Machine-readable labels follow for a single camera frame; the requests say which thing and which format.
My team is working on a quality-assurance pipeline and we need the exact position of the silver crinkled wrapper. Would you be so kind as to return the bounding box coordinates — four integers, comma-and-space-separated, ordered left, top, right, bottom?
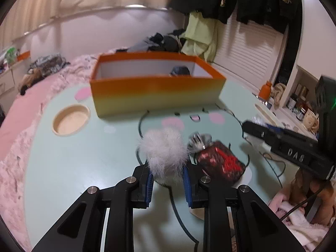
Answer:
187, 133, 213, 154

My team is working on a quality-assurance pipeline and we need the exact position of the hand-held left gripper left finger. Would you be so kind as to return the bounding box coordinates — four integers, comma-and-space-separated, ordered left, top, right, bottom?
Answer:
31, 164, 154, 252

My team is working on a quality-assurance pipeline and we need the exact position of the grey patterned cloth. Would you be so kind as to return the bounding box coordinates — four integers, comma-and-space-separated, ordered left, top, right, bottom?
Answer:
30, 54, 70, 75

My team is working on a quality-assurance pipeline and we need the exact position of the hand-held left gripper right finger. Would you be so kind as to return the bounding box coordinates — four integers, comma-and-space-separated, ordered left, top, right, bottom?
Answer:
183, 163, 306, 252

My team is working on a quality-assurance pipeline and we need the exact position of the orange cardboard box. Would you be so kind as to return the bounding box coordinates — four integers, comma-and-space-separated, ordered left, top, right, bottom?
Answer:
89, 52, 227, 118

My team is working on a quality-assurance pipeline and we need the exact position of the row of small jars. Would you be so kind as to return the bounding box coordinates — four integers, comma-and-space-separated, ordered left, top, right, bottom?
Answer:
287, 83, 309, 122

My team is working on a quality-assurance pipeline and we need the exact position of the dark blue cloth item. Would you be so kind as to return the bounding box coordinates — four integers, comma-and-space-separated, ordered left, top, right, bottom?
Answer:
170, 66, 191, 76

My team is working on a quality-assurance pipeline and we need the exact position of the orange bottle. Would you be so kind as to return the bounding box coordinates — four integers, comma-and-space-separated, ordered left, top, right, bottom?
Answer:
259, 81, 273, 101

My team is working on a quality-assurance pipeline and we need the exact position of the white slatted door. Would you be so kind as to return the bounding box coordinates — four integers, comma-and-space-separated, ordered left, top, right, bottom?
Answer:
213, 13, 286, 91

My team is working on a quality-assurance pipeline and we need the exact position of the orange storage box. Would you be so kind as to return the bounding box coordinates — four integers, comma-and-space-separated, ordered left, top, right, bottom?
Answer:
16, 50, 31, 62

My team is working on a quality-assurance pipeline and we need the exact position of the black cable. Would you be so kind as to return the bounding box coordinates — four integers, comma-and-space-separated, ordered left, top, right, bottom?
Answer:
279, 186, 325, 220

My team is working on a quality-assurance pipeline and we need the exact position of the pink fluffy cloth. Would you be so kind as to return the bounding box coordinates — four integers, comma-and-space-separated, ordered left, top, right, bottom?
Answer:
268, 184, 332, 251

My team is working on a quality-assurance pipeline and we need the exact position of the person's right hand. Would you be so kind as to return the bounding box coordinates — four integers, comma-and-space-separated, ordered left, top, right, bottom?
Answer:
293, 167, 336, 225

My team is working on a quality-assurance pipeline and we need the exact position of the cream printed mug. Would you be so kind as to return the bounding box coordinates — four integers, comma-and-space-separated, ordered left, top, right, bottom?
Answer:
304, 109, 320, 134

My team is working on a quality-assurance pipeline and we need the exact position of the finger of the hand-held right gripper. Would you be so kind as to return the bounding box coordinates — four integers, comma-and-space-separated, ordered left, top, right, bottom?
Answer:
241, 119, 286, 150

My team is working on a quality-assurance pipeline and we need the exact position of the silver curtain rail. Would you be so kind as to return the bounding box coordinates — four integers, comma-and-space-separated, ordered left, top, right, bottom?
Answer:
12, 5, 172, 41

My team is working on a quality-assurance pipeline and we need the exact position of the white fluffy pompom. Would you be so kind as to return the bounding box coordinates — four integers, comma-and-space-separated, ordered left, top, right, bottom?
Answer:
136, 127, 189, 185

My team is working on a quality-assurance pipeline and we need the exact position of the red and black pouch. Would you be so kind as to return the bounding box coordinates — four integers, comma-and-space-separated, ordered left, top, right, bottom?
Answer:
197, 141, 246, 183

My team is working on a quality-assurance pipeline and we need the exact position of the brown plush toy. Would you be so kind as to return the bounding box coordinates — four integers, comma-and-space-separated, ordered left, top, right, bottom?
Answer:
18, 68, 44, 96

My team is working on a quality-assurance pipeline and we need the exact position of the beige crumpled cloth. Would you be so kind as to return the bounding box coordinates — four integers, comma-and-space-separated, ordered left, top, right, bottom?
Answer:
272, 83, 287, 108

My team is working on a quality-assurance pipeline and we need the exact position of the pink floral blanket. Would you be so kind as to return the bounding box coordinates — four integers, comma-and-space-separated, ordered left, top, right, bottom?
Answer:
0, 54, 100, 242

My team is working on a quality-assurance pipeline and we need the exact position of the light green cloth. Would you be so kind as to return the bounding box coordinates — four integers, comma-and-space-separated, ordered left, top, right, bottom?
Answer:
181, 12, 218, 63

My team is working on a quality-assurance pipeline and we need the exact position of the pile of dark clothes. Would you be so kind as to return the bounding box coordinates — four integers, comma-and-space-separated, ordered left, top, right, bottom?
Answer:
115, 31, 187, 53

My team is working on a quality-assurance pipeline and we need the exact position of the green and white bag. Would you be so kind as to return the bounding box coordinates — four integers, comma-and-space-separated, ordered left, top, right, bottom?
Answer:
5, 47, 18, 65

